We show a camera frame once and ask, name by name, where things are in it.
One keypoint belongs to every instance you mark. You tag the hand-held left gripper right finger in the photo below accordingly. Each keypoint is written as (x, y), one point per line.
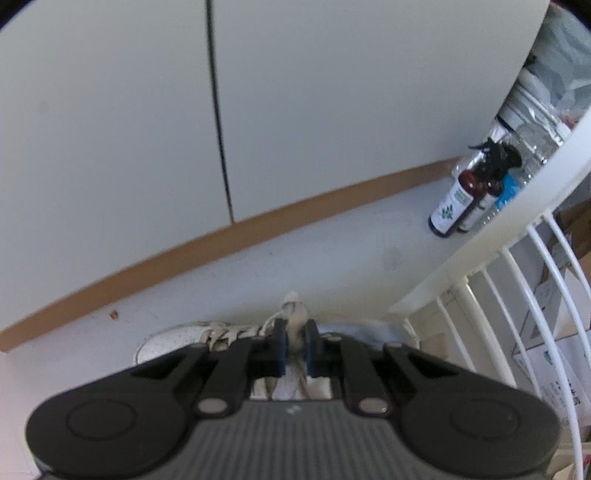
(310, 348)

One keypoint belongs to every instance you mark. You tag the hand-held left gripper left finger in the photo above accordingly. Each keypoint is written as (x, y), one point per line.
(279, 350)

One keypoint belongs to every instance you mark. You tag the plain white sneaker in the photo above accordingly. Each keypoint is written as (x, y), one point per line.
(175, 339)

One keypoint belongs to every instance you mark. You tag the brown spray bottle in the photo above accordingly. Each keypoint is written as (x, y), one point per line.
(450, 207)
(480, 207)

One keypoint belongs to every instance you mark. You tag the white printed carton box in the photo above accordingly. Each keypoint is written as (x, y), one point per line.
(535, 341)

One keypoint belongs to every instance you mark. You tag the grey plastic cover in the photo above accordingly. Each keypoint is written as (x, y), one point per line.
(563, 60)

